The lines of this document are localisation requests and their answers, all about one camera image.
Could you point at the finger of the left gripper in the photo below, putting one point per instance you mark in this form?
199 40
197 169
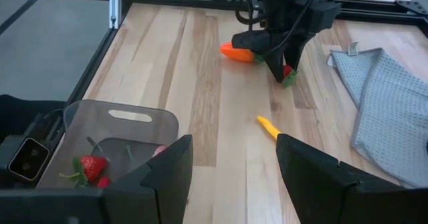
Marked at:
275 63
296 50

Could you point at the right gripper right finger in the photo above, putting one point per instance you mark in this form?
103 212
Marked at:
314 190

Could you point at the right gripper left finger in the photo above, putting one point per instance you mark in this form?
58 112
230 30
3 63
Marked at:
160 190

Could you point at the red toy strawberry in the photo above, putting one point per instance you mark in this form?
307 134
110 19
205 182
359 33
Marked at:
287 72

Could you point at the small pink toy fruit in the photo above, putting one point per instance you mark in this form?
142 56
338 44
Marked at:
160 149

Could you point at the orange toy carrot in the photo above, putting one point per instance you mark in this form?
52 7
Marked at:
235 53

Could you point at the small red toy fruit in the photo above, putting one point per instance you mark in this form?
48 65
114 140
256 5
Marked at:
103 182

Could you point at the red strawberry with long stem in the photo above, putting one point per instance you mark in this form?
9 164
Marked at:
93 167

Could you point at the clear plastic tupperware container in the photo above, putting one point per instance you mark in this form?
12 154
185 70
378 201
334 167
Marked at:
133 130

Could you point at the grey waffle cloth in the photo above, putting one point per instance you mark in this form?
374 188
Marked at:
394 117

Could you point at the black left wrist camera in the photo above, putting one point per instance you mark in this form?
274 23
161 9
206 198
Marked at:
321 16

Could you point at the black stereo camera box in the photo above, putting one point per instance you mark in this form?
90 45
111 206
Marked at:
28 158

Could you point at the silver aluminium post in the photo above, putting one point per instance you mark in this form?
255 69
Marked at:
114 3

